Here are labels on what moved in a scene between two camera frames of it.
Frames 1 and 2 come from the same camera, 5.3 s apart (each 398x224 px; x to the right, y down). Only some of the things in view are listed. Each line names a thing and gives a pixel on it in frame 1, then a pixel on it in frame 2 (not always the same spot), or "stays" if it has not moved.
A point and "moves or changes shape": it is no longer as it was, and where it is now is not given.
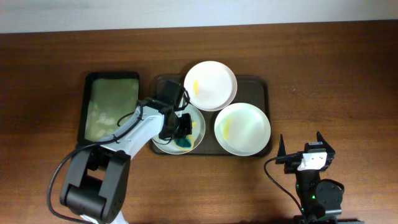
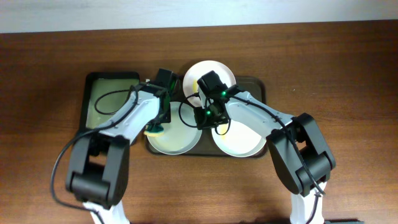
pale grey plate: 198,126 stays
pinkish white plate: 210,86 stays
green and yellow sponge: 186,143 moves or changes shape
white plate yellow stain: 242,129 stays
